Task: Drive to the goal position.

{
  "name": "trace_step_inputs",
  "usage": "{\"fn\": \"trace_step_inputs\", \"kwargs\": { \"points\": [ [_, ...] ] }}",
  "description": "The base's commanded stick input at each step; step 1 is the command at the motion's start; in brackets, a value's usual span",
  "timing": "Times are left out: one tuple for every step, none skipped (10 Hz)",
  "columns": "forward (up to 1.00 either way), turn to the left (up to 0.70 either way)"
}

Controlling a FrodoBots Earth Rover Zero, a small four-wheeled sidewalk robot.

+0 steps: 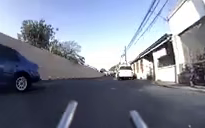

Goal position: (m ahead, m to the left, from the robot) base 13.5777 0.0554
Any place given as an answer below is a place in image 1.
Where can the white van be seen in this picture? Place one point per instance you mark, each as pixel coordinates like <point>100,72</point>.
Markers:
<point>125,72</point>

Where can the utility pole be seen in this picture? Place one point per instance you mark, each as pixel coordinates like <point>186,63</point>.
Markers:
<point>125,55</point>

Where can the grey asphalt road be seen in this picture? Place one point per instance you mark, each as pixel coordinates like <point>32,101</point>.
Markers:
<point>103,100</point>

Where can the low white building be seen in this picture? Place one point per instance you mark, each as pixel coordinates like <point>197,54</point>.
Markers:
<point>153,60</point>

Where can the robot's own part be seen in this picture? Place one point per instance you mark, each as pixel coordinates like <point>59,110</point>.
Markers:
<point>67,114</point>
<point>137,119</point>

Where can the concrete pavement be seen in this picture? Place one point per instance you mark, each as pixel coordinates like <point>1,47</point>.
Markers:
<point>190,87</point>

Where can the blue car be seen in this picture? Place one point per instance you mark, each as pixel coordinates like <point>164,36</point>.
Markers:
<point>10,68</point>

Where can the tall white building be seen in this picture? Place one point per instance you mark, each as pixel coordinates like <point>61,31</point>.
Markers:
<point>193,43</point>

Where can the sloped concrete wall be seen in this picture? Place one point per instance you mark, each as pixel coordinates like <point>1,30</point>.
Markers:
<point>53,65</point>

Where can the trees behind sloped wall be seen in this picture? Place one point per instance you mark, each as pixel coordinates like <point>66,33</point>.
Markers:
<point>43,38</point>

